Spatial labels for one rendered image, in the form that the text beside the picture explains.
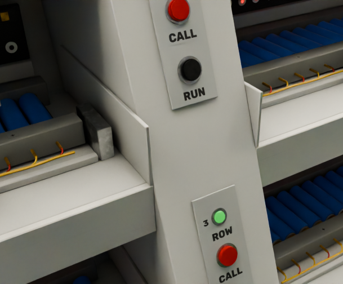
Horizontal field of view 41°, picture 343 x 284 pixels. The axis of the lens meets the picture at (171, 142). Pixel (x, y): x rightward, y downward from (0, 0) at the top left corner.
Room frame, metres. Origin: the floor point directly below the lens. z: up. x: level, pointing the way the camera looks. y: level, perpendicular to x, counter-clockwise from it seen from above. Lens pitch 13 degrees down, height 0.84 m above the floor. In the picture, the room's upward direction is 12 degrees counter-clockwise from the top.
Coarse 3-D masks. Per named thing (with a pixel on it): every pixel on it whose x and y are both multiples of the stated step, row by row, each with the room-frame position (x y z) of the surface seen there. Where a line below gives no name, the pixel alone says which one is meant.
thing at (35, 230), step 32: (32, 64) 0.46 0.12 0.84; (64, 64) 0.47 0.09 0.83; (64, 96) 0.47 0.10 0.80; (96, 96) 0.39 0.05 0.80; (96, 128) 0.35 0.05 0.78; (128, 128) 0.34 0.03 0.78; (32, 160) 0.36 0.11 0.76; (64, 160) 0.36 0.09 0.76; (128, 160) 0.35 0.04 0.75; (32, 192) 0.32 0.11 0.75; (64, 192) 0.32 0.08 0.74; (96, 192) 0.32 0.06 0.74; (128, 192) 0.32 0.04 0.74; (0, 224) 0.29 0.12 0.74; (32, 224) 0.29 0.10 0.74; (64, 224) 0.30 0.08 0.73; (96, 224) 0.31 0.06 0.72; (128, 224) 0.32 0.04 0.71; (0, 256) 0.28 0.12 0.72; (32, 256) 0.29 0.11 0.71; (64, 256) 0.30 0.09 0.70
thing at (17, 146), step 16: (16, 128) 0.37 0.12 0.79; (32, 128) 0.36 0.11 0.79; (48, 128) 0.36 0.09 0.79; (64, 128) 0.37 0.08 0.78; (80, 128) 0.37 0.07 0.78; (0, 144) 0.34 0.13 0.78; (16, 144) 0.35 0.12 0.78; (32, 144) 0.36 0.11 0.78; (48, 144) 0.36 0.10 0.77; (64, 144) 0.37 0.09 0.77; (80, 144) 0.38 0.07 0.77; (0, 160) 0.35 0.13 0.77; (16, 160) 0.35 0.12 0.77; (48, 160) 0.35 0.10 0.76; (0, 176) 0.33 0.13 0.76
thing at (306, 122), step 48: (240, 0) 0.56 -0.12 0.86; (288, 0) 0.60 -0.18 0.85; (336, 0) 0.63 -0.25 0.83; (240, 48) 0.53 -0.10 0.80; (288, 48) 0.52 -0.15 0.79; (336, 48) 0.49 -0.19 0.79; (288, 96) 0.43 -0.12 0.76; (336, 96) 0.44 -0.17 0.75; (288, 144) 0.38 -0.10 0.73; (336, 144) 0.41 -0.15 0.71
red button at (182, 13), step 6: (174, 0) 0.34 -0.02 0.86; (180, 0) 0.34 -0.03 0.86; (168, 6) 0.34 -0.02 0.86; (174, 6) 0.33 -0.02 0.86; (180, 6) 0.34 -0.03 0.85; (186, 6) 0.34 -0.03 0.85; (168, 12) 0.34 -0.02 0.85; (174, 12) 0.33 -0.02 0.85; (180, 12) 0.34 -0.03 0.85; (186, 12) 0.34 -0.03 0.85; (174, 18) 0.33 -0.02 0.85; (180, 18) 0.34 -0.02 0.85
